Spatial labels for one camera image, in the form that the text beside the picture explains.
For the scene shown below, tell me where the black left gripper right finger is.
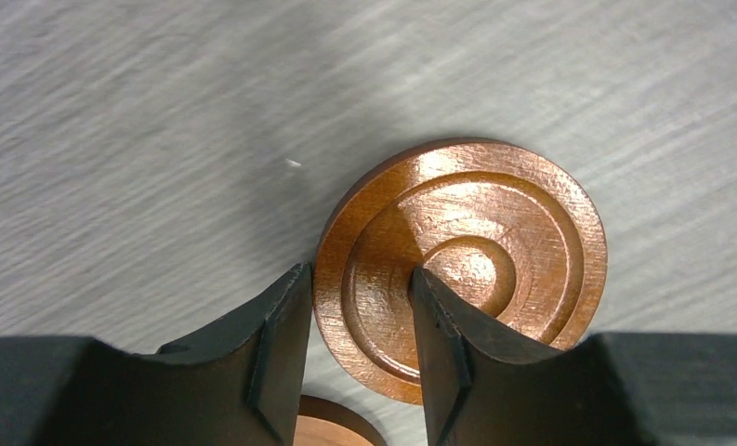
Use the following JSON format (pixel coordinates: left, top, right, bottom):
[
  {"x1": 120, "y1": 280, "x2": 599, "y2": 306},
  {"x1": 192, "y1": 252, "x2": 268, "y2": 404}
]
[{"x1": 410, "y1": 268, "x2": 737, "y2": 445}]

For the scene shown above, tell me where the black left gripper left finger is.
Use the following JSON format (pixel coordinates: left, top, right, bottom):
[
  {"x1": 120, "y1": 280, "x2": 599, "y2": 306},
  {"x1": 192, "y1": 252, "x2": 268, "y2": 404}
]
[{"x1": 0, "y1": 263, "x2": 312, "y2": 445}]

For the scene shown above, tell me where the brown wooden coaster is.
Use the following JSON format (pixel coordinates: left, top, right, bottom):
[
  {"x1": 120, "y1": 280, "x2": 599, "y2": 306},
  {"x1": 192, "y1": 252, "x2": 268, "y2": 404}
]
[{"x1": 293, "y1": 395, "x2": 387, "y2": 446}]

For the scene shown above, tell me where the light patterned wooden coaster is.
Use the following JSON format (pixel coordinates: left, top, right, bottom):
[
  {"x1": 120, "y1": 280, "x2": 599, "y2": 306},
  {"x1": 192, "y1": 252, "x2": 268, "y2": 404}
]
[{"x1": 313, "y1": 138, "x2": 609, "y2": 404}]

